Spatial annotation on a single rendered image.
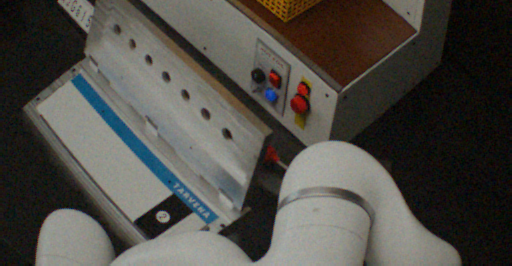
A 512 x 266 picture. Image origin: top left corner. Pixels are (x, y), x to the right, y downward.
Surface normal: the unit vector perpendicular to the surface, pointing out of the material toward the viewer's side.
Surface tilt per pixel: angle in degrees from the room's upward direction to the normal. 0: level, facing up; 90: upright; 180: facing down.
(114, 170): 0
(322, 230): 4
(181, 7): 90
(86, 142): 0
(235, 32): 90
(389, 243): 64
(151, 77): 79
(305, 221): 25
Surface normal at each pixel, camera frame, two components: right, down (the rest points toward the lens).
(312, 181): -0.40, -0.59
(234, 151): -0.70, 0.39
